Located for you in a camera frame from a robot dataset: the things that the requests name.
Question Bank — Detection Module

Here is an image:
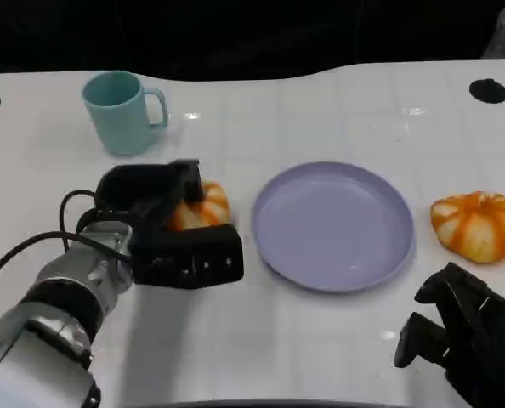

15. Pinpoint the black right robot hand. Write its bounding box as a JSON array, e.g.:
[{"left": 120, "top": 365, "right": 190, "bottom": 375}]
[{"left": 393, "top": 262, "right": 505, "bottom": 408}]

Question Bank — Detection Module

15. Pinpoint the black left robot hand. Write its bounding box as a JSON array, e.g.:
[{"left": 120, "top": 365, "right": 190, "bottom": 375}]
[{"left": 95, "top": 159, "right": 244, "bottom": 290}]

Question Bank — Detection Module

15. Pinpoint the orange and white bread roll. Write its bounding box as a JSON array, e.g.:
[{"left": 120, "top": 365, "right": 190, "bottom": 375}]
[
  {"left": 429, "top": 190, "right": 505, "bottom": 264},
  {"left": 167, "top": 181, "right": 231, "bottom": 233}
]

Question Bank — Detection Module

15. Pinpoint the pale green mug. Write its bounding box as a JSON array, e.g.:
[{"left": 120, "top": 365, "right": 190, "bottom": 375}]
[{"left": 81, "top": 71, "right": 170, "bottom": 156}]

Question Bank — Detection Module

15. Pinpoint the lilac plate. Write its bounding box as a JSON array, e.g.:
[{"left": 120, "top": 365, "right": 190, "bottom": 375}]
[{"left": 251, "top": 161, "right": 416, "bottom": 294}]

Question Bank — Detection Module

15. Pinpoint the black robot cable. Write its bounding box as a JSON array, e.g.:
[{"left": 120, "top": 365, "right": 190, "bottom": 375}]
[
  {"left": 58, "top": 189, "right": 109, "bottom": 252},
  {"left": 0, "top": 231, "right": 131, "bottom": 295}
]

